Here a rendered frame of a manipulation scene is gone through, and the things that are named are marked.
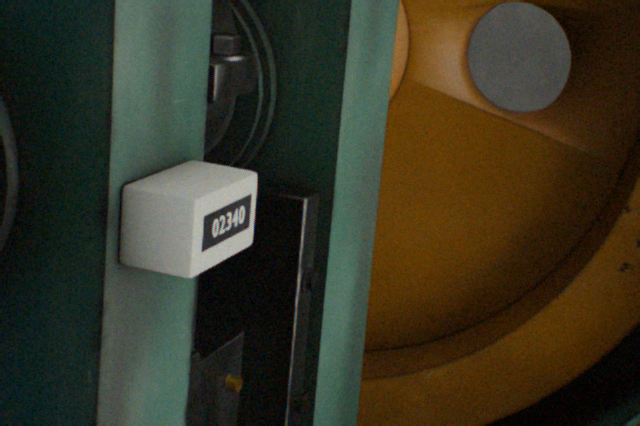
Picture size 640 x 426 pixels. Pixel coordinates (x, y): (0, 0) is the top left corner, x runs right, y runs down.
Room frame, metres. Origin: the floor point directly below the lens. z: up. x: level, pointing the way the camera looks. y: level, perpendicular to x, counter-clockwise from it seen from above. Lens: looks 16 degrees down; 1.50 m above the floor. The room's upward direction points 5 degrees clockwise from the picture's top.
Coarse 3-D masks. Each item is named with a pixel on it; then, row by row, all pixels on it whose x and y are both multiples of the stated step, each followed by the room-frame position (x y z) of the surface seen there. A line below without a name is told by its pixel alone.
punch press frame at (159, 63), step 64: (0, 0) 0.63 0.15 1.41; (64, 0) 0.62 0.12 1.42; (128, 0) 0.62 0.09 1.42; (192, 0) 0.68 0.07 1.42; (256, 0) 0.91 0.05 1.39; (320, 0) 0.89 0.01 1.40; (384, 0) 0.94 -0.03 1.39; (0, 64) 0.63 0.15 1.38; (64, 64) 0.62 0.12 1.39; (128, 64) 0.62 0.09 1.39; (192, 64) 0.68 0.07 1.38; (320, 64) 0.89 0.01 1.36; (384, 64) 0.95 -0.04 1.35; (0, 128) 0.62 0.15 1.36; (64, 128) 0.62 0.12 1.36; (128, 128) 0.62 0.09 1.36; (192, 128) 0.68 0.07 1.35; (256, 128) 0.90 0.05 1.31; (320, 128) 0.89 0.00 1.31; (384, 128) 0.97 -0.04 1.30; (0, 192) 0.62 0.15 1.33; (64, 192) 0.62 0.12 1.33; (320, 192) 0.89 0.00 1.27; (0, 256) 0.63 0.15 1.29; (64, 256) 0.62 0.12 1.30; (320, 256) 0.88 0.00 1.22; (0, 320) 0.63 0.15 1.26; (64, 320) 0.62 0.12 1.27; (128, 320) 0.63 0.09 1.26; (192, 320) 0.70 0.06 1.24; (320, 320) 0.88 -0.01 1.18; (0, 384) 0.63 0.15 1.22; (64, 384) 0.62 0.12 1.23; (128, 384) 0.63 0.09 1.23; (320, 384) 0.89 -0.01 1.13
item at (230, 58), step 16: (224, 0) 0.84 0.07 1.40; (224, 16) 0.83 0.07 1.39; (224, 32) 0.81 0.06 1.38; (224, 48) 0.80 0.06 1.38; (224, 64) 0.78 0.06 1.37; (240, 64) 0.80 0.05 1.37; (256, 64) 0.82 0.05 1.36; (208, 80) 0.77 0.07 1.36; (224, 80) 0.78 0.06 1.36; (240, 80) 0.80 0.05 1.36; (256, 80) 0.82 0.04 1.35; (208, 96) 0.77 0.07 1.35; (224, 96) 0.78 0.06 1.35; (208, 112) 0.81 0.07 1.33; (224, 112) 0.83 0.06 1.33; (208, 128) 0.82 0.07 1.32; (208, 144) 0.84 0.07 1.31
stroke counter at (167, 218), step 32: (192, 160) 0.68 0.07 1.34; (128, 192) 0.62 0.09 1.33; (160, 192) 0.61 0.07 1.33; (192, 192) 0.61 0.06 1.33; (224, 192) 0.63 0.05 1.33; (128, 224) 0.62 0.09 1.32; (160, 224) 0.61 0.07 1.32; (192, 224) 0.60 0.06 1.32; (224, 224) 0.63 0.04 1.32; (128, 256) 0.62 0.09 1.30; (160, 256) 0.61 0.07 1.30; (192, 256) 0.60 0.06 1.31; (224, 256) 0.64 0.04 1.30
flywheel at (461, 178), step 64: (448, 0) 1.14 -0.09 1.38; (512, 0) 1.12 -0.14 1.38; (576, 0) 1.10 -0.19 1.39; (448, 64) 1.13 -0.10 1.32; (576, 64) 1.09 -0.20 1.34; (448, 128) 1.13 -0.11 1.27; (512, 128) 1.11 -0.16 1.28; (576, 128) 1.09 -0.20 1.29; (384, 192) 1.15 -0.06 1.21; (448, 192) 1.13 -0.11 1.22; (512, 192) 1.11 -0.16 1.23; (576, 192) 1.09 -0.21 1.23; (384, 256) 1.15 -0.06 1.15; (448, 256) 1.13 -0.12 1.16; (512, 256) 1.11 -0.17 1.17; (576, 256) 1.07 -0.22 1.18; (384, 320) 1.14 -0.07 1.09; (448, 320) 1.12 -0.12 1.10; (512, 320) 1.08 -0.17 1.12; (576, 320) 1.05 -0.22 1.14; (384, 384) 1.11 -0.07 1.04; (448, 384) 1.08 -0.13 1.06; (512, 384) 1.07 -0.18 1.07
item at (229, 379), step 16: (208, 336) 0.86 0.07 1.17; (224, 336) 0.86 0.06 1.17; (240, 336) 0.87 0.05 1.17; (208, 352) 0.83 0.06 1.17; (224, 352) 0.84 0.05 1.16; (240, 352) 0.87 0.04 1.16; (208, 368) 0.82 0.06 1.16; (224, 368) 0.85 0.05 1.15; (240, 368) 0.87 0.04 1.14; (192, 384) 0.80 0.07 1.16; (208, 384) 0.82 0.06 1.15; (224, 384) 0.85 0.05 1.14; (240, 384) 0.85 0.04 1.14; (192, 400) 0.80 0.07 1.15; (208, 400) 0.83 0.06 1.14; (224, 400) 0.85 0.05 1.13; (192, 416) 0.81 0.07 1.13; (208, 416) 0.83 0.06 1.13; (224, 416) 0.85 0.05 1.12
